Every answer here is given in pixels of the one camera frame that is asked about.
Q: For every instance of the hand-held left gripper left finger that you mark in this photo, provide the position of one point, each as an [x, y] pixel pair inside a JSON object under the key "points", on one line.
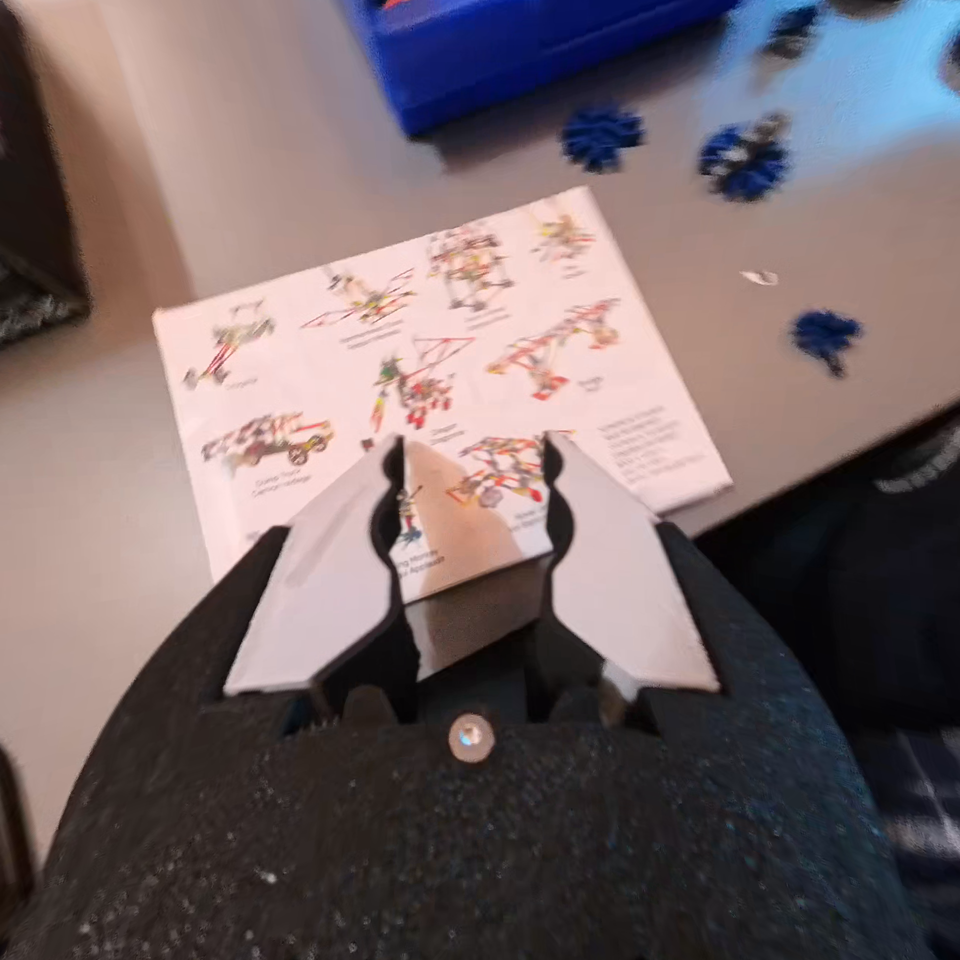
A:
{"points": [[323, 578]]}

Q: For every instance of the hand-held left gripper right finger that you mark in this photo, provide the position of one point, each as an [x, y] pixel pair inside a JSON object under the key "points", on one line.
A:
{"points": [[630, 585]]}

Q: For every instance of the paper sheet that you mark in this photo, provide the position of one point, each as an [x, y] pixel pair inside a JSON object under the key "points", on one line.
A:
{"points": [[450, 300]]}

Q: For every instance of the small blue toy piece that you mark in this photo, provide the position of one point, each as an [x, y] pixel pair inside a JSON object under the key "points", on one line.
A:
{"points": [[825, 338], [743, 162], [600, 135], [791, 27]]}

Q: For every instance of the person's dark printed shirt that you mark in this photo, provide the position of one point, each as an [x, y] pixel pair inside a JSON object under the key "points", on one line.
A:
{"points": [[855, 600]]}

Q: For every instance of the small white paper scrap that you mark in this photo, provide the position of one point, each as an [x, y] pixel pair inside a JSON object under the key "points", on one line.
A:
{"points": [[761, 276]]}

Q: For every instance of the person's plaid shirt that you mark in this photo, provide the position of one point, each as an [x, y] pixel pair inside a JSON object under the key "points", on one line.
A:
{"points": [[918, 818]]}

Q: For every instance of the black box with red print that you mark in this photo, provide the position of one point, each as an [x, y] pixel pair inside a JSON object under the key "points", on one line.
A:
{"points": [[38, 180]]}

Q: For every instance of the blue plastic bin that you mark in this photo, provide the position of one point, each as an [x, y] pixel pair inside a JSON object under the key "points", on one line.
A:
{"points": [[510, 45]]}

